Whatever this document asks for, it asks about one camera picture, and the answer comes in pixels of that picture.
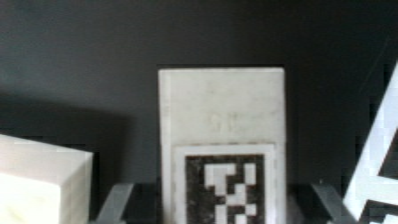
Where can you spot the white table leg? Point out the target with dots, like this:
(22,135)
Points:
(45,183)
(223,136)

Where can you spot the white table leg lying front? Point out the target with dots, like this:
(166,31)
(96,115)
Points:
(45,183)

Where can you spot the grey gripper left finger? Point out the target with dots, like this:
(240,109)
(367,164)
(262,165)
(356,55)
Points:
(114,206)

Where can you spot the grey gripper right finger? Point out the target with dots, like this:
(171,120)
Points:
(333,204)

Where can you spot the white obstacle frame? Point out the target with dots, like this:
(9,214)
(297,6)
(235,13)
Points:
(372,187)

